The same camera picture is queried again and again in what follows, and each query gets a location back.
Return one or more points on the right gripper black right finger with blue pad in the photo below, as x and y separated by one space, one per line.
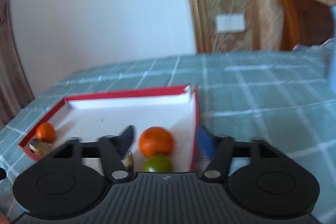
258 178

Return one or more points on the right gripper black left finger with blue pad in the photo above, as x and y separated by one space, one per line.
73 178

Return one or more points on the small orange tangerine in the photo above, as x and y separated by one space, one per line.
46 132

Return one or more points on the dark eggplant chunk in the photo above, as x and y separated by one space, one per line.
128 161

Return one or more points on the green tomato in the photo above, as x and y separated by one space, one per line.
158 164

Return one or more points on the large orange tangerine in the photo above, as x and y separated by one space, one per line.
156 140

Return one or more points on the teal plaid bed sheet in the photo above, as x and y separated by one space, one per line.
283 97

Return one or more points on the beige floral curtain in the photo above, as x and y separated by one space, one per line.
16 93

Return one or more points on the red shallow cardboard box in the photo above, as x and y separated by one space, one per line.
91 116

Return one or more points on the wooden headboard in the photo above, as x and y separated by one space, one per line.
306 22

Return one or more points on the white electric kettle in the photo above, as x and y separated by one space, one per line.
332 63

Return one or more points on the white wall switch panel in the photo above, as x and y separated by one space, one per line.
230 23

